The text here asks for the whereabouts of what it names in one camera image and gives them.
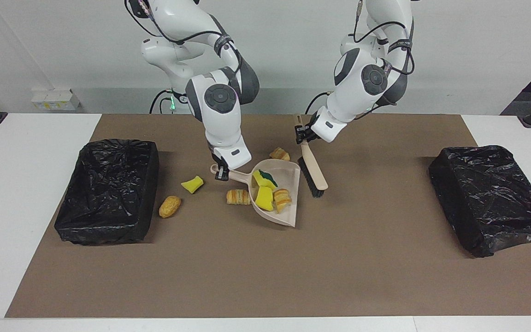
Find black left base cables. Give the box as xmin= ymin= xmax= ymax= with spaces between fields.
xmin=305 ymin=91 xmax=330 ymax=114

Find black bag lined bin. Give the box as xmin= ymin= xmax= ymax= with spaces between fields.
xmin=53 ymin=138 xmax=161 ymax=246
xmin=428 ymin=145 xmax=531 ymax=259

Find white wall socket box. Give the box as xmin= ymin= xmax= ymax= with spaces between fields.
xmin=31 ymin=89 xmax=82 ymax=111

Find black right base cables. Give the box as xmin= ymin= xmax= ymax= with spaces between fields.
xmin=149 ymin=90 xmax=176 ymax=114

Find yellow green-backed sponge piece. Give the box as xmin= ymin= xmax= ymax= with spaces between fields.
xmin=252 ymin=169 xmax=278 ymax=190

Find small yellow sponge wedge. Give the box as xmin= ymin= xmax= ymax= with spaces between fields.
xmin=181 ymin=175 xmax=204 ymax=194

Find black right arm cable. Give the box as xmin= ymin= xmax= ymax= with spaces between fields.
xmin=124 ymin=0 xmax=244 ymax=93

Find beige plastic dustpan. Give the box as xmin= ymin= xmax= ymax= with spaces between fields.
xmin=210 ymin=158 xmax=301 ymax=228

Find golden oval bread roll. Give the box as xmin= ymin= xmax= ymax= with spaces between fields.
xmin=159 ymin=196 xmax=182 ymax=219

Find black base cables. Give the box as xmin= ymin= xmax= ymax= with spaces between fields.
xmin=305 ymin=91 xmax=330 ymax=114
xmin=149 ymin=90 xmax=176 ymax=114

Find brown table mat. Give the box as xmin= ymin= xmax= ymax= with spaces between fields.
xmin=5 ymin=114 xmax=531 ymax=319

